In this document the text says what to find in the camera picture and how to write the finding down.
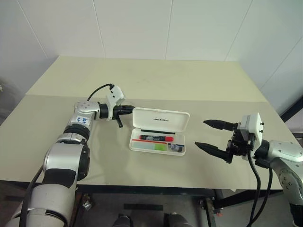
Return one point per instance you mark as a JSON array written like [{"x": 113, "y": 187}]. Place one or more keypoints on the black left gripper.
[{"x": 118, "y": 111}]

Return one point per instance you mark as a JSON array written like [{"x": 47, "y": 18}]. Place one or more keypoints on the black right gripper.
[{"x": 239, "y": 144}]

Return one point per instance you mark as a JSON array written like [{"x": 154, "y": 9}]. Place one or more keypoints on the white hard pencil case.
[{"x": 146, "y": 116}]

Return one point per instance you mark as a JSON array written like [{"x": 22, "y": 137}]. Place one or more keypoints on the red and black marker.
[{"x": 154, "y": 137}]

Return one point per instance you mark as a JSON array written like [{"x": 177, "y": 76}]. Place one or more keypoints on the small dark patterned eraser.
[{"x": 176, "y": 147}]

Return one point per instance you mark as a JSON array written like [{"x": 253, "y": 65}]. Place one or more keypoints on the green rectangular eraser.
[{"x": 161, "y": 147}]

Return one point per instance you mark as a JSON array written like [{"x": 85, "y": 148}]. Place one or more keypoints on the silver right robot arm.
[{"x": 284, "y": 151}]

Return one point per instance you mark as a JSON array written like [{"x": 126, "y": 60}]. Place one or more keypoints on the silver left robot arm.
[{"x": 61, "y": 160}]

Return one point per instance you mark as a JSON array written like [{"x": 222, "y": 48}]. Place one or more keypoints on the thin black pen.
[{"x": 156, "y": 130}]

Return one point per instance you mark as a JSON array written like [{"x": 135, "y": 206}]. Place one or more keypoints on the transparent plastic ruler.
[{"x": 142, "y": 145}]

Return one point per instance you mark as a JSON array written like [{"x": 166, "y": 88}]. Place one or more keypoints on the dark rounded shape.
[
  {"x": 122, "y": 221},
  {"x": 176, "y": 221}
]

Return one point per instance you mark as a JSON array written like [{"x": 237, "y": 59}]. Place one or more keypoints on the black flat floor strip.
[{"x": 143, "y": 207}]

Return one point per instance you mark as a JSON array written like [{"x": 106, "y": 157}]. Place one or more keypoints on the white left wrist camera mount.
[{"x": 116, "y": 95}]

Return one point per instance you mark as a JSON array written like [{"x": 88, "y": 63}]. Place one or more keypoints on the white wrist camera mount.
[
  {"x": 254, "y": 125},
  {"x": 116, "y": 95}
]

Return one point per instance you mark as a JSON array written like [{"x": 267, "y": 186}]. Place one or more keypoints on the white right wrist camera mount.
[{"x": 254, "y": 125}]

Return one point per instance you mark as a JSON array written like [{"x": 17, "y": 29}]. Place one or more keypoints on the small red frame clamp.
[{"x": 219, "y": 212}]

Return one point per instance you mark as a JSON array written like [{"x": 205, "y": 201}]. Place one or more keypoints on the black metal stand frame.
[{"x": 293, "y": 107}]

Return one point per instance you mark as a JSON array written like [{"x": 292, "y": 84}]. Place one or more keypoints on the silver metal bracket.
[{"x": 86, "y": 205}]

